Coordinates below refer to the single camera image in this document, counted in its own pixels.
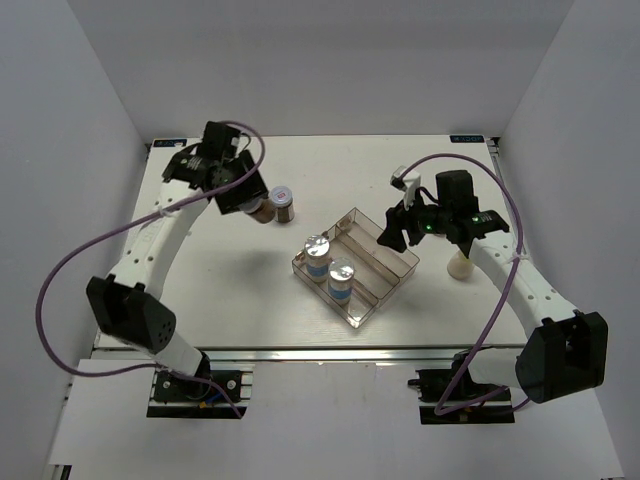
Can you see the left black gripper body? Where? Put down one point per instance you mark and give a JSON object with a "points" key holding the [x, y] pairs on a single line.
{"points": [[251, 188]]}

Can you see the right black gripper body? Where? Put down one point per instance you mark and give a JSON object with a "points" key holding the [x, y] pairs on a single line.
{"points": [[424, 220]]}

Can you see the brown spice jar red label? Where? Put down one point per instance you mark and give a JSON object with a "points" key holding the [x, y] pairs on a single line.
{"points": [[281, 198]]}

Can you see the blue label bottle silver cap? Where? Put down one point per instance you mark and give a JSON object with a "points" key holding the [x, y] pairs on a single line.
{"points": [[317, 257]]}

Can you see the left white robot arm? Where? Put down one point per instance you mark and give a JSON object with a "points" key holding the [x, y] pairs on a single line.
{"points": [[127, 301]]}

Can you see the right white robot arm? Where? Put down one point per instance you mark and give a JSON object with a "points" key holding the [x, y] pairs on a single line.
{"points": [[566, 348]]}

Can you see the yellow cap spice bottle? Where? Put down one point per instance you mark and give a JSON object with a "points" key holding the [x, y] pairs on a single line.
{"points": [[460, 267]]}

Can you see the clear plastic organizer tray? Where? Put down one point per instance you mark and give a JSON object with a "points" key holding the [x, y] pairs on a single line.
{"points": [[378, 271]]}

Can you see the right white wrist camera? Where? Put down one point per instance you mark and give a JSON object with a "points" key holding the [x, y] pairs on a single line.
{"points": [[406, 182]]}

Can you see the aluminium table front rail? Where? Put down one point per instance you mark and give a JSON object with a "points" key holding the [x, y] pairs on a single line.
{"points": [[335, 354]]}

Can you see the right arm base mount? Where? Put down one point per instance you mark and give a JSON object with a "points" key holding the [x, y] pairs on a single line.
{"points": [[430, 384]]}

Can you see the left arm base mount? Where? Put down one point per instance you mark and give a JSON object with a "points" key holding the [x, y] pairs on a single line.
{"points": [[174, 398]]}

